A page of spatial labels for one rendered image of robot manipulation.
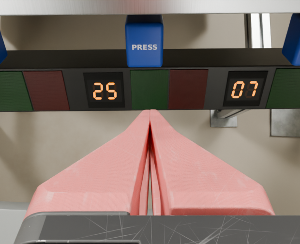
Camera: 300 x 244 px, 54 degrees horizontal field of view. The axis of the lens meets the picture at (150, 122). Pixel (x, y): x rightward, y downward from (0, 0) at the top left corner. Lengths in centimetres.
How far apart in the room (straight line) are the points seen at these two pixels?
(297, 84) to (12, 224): 28
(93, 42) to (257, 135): 58
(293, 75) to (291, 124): 73
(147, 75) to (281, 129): 77
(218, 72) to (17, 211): 22
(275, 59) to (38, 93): 19
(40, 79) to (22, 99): 3
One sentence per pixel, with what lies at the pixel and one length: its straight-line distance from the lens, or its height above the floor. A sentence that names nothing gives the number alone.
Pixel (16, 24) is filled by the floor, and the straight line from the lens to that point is 106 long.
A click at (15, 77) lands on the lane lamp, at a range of 25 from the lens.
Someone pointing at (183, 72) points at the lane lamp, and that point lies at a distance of 23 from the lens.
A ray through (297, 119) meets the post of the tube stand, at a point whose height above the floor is 1.
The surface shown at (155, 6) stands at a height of 73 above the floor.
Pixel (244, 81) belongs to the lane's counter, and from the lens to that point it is 24.
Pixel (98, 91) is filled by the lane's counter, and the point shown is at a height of 66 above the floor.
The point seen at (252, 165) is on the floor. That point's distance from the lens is 94.
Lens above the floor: 89
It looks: 84 degrees down
